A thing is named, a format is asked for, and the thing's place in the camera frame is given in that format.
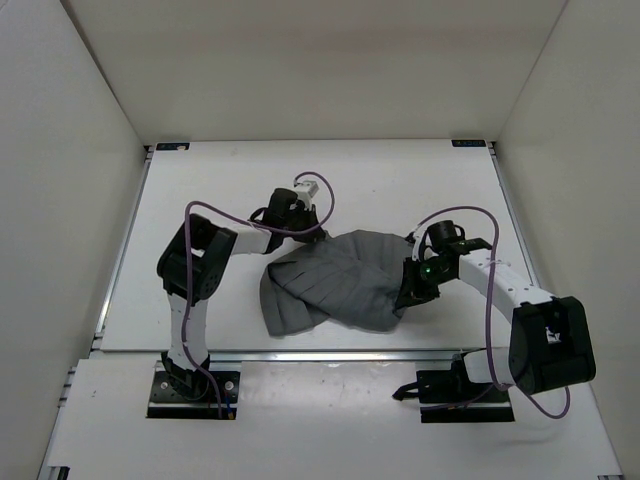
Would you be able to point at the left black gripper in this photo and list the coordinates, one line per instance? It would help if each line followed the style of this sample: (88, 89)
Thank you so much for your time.
(312, 236)

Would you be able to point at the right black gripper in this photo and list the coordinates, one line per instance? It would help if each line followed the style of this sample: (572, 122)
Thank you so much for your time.
(412, 291)

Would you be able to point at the grey pleated skirt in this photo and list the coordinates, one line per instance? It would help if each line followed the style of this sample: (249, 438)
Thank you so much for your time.
(354, 279)

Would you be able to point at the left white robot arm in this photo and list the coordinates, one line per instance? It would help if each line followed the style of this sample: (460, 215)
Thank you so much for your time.
(193, 264)

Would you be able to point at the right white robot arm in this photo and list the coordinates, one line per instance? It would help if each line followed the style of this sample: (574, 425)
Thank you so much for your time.
(549, 346)

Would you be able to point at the right blue corner sticker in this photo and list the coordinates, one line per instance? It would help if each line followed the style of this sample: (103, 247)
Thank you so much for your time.
(468, 143)

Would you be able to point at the blue corner sticker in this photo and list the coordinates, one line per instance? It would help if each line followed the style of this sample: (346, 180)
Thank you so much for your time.
(468, 143)
(172, 146)

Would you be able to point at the left blue corner sticker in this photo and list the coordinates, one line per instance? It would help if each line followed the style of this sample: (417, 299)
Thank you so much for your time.
(172, 146)

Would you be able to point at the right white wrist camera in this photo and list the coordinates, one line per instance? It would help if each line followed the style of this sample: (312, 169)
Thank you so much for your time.
(416, 239)

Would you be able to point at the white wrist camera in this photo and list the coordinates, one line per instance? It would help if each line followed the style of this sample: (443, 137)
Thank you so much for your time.
(416, 239)
(305, 192)

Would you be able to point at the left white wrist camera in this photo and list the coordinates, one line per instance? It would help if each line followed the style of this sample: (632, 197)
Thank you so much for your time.
(305, 192)

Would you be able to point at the aluminium front table rail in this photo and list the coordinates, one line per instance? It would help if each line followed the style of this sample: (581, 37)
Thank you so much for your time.
(336, 356)

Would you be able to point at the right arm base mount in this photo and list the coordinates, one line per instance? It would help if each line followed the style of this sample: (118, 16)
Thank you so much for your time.
(449, 397)

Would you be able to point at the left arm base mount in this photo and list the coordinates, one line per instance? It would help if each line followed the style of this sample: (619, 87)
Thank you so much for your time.
(171, 399)

